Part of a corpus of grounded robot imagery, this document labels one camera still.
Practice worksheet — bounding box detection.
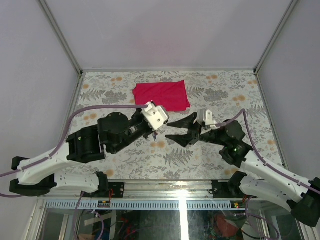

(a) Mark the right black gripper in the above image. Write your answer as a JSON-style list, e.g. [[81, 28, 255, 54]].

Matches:
[[165, 111, 228, 148]]

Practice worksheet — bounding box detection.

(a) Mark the bunch of metal keys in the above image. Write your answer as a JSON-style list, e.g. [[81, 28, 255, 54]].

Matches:
[[152, 132, 158, 141]]

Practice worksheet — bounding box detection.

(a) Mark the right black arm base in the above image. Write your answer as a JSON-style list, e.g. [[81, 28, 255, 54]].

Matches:
[[208, 171, 249, 199]]

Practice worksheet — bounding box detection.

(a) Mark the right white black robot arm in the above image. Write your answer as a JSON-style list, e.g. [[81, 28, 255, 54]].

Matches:
[[166, 109, 320, 228]]

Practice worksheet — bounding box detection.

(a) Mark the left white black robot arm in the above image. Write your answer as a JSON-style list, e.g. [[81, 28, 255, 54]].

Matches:
[[9, 105, 169, 198]]

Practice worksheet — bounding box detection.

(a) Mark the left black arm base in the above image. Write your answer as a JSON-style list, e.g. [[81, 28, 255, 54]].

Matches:
[[93, 172, 125, 199]]

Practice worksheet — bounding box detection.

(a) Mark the folded red cloth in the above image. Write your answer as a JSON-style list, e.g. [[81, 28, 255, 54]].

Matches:
[[132, 80, 191, 112]]

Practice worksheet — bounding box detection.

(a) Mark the floral patterned table mat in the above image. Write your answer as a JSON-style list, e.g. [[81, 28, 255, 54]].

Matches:
[[66, 70, 283, 181]]

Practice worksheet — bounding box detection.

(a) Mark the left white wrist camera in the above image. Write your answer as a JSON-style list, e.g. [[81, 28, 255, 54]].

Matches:
[[141, 102, 170, 131]]

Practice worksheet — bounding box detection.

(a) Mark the aluminium mounting rail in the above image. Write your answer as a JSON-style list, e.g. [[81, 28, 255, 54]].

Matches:
[[37, 179, 307, 201]]

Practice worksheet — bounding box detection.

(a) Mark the white slotted cable duct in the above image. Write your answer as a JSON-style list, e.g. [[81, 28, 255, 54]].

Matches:
[[45, 199, 233, 211]]

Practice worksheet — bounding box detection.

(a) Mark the left aluminium frame post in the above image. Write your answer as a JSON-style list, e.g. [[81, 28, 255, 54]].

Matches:
[[36, 0, 83, 76]]

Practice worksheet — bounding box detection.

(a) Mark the aluminium frame post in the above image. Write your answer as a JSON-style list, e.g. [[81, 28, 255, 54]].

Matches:
[[36, 0, 83, 76], [253, 0, 300, 74]]

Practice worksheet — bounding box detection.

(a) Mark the right aluminium frame post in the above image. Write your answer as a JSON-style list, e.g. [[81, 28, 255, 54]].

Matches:
[[253, 0, 300, 74]]

